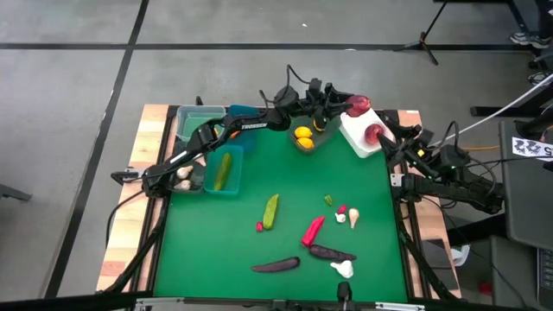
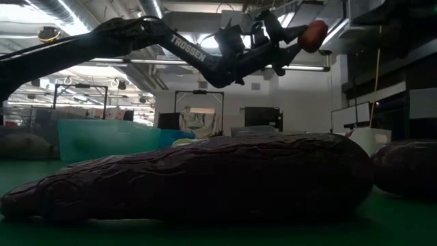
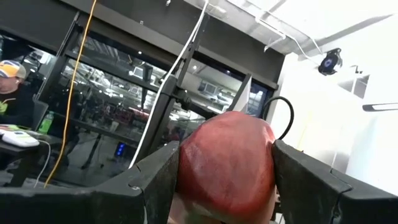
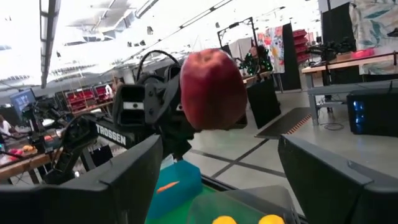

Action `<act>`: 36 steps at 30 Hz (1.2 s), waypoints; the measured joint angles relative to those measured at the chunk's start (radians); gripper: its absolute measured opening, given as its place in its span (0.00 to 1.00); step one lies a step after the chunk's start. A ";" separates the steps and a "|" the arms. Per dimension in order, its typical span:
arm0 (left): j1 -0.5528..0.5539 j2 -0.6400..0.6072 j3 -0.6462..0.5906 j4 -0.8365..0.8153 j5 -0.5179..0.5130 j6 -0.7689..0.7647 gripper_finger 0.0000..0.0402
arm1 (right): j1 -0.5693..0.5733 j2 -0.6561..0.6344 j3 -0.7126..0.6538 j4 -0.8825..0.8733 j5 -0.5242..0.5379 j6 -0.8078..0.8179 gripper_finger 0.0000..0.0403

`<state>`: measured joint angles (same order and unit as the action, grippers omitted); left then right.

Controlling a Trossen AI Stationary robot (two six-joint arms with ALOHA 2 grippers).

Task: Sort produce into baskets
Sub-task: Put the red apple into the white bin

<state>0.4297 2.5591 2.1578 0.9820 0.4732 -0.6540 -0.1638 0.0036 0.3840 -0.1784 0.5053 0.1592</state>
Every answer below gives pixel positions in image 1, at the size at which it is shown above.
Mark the dark purple eggplant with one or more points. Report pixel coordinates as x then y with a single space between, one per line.
276 265
328 252

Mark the small red vegetable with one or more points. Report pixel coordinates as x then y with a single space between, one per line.
342 209
259 226

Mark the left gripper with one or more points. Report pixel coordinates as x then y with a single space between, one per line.
322 105

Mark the large white garlic bulb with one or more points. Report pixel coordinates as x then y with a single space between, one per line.
345 269

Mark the small green pepper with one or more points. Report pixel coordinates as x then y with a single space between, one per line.
328 200

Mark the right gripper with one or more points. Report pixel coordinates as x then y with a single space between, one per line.
419 153

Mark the dark grey desk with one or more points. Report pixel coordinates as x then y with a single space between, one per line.
527 203

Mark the small red object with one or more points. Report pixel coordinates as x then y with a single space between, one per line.
486 288

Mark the black table clamp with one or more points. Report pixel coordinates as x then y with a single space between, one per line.
125 176

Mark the white paper marker tag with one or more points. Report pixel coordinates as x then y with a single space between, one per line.
529 147

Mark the black tripod stand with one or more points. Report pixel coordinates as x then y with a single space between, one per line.
421 43

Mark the red yellow apple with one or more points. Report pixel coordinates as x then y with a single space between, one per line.
372 133
359 105

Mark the small orange fruit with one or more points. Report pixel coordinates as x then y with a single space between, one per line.
236 134

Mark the black keyboard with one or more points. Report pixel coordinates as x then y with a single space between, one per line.
546 276

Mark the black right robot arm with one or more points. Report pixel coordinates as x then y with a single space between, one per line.
458 190

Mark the person's shoe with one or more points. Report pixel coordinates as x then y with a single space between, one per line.
529 39
540 78

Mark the clear plastic bin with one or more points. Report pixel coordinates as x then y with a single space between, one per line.
194 118

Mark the blue plastic bin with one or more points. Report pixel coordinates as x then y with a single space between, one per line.
248 142

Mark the dark grey plastic bin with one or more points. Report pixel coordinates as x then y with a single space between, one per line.
198 181

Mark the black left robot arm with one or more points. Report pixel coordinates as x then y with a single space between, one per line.
250 123

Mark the small white garlic clove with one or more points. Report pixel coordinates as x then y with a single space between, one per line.
340 218

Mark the green cucumber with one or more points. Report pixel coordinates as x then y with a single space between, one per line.
223 171
271 211

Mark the dark transparent plastic bin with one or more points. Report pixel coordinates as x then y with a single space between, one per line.
332 127

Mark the small white object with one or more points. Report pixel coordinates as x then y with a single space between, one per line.
461 255

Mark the teal plastic bin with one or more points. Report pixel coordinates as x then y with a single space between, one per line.
235 181

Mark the black desk foot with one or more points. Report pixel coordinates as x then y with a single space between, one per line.
484 111

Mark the white plastic bin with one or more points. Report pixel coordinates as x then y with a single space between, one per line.
356 138

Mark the green table mat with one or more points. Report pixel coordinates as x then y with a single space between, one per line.
216 259

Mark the black table-level camera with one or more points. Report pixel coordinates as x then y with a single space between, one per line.
344 291

